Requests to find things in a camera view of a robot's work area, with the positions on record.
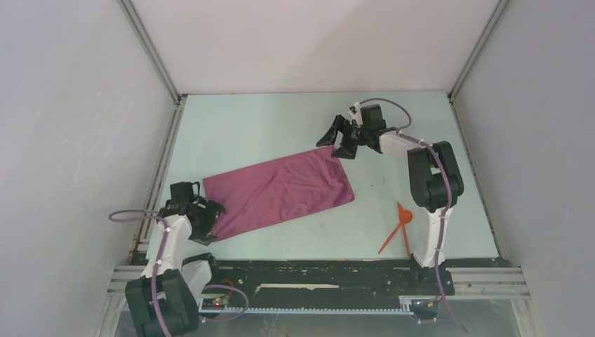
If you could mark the magenta cloth napkin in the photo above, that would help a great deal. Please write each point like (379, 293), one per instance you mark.
(276, 191)

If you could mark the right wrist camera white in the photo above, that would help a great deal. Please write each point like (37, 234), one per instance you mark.
(355, 109)

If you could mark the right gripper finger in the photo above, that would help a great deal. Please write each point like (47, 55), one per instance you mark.
(346, 151)
(330, 136)

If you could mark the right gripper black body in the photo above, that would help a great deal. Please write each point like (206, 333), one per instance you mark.
(353, 135)

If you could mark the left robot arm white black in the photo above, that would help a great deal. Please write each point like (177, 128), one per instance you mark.
(162, 300)

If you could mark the aluminium frame rail front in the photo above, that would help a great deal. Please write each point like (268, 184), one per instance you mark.
(473, 280)

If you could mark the left corner aluminium post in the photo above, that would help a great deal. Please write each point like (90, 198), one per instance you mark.
(139, 28)

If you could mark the orange plastic spoon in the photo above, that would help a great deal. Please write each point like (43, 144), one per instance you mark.
(405, 217)

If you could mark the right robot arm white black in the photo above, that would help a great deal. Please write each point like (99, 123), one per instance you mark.
(433, 173)

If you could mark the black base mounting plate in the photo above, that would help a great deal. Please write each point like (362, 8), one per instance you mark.
(330, 285)

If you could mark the orange plastic knife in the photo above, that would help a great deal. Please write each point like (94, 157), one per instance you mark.
(392, 232)

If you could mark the right corner aluminium post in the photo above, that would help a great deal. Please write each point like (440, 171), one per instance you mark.
(486, 33)

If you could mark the corner aluminium post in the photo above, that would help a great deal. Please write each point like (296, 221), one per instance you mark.
(486, 33)
(139, 28)

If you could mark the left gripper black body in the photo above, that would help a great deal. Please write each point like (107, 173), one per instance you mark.
(208, 217)

